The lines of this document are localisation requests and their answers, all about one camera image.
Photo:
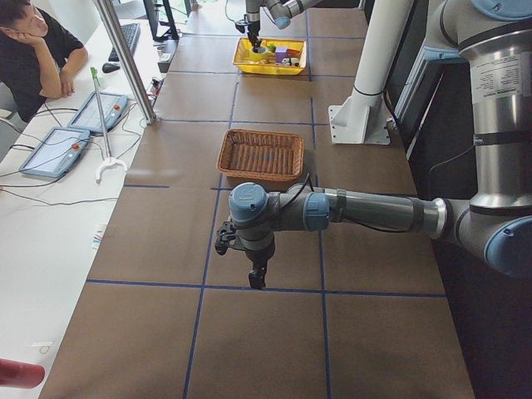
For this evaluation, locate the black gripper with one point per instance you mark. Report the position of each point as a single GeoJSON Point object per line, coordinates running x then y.
{"type": "Point", "coordinates": [258, 256]}
{"type": "Point", "coordinates": [253, 20]}

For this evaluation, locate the yellow tape roll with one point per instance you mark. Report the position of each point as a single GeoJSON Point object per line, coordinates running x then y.
{"type": "Point", "coordinates": [258, 54]}

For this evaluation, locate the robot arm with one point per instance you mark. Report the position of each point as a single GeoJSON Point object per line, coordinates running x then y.
{"type": "Point", "coordinates": [494, 37]}
{"type": "Point", "coordinates": [280, 11]}

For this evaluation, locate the yellow plastic basket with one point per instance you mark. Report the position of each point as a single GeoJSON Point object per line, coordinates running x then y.
{"type": "Point", "coordinates": [241, 57]}

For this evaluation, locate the brown wicker basket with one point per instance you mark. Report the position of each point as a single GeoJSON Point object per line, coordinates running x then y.
{"type": "Point", "coordinates": [261, 155]}

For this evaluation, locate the toy croissant bread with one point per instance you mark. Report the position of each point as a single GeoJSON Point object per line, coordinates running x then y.
{"type": "Point", "coordinates": [260, 62]}

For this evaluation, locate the purple foam cube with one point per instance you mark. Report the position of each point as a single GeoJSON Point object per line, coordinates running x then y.
{"type": "Point", "coordinates": [280, 53]}

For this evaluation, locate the toy panda figure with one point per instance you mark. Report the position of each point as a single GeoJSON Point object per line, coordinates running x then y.
{"type": "Point", "coordinates": [289, 62]}

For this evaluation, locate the black monitor stand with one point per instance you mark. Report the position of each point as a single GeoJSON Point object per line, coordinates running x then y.
{"type": "Point", "coordinates": [160, 17]}

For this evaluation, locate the black computer mouse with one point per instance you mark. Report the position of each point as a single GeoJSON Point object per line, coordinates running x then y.
{"type": "Point", "coordinates": [110, 67]}

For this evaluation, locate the far teach pendant tablet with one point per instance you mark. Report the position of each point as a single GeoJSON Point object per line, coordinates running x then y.
{"type": "Point", "coordinates": [88, 117]}

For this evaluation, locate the teach pendant tablet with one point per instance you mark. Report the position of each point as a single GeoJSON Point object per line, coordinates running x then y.
{"type": "Point", "coordinates": [57, 152]}
{"type": "Point", "coordinates": [88, 117]}

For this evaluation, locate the reacher grabber stick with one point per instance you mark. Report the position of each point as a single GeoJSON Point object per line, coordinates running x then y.
{"type": "Point", "coordinates": [110, 160]}

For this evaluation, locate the seated person black shirt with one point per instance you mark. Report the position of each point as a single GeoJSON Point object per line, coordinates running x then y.
{"type": "Point", "coordinates": [39, 57]}

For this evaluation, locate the near teach pendant tablet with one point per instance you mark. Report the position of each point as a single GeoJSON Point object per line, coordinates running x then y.
{"type": "Point", "coordinates": [57, 152]}

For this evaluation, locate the red cylinder object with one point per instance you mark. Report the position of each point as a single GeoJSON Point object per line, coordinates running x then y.
{"type": "Point", "coordinates": [20, 374]}

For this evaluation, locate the aluminium frame post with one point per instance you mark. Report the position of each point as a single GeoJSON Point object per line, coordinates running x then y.
{"type": "Point", "coordinates": [113, 28]}

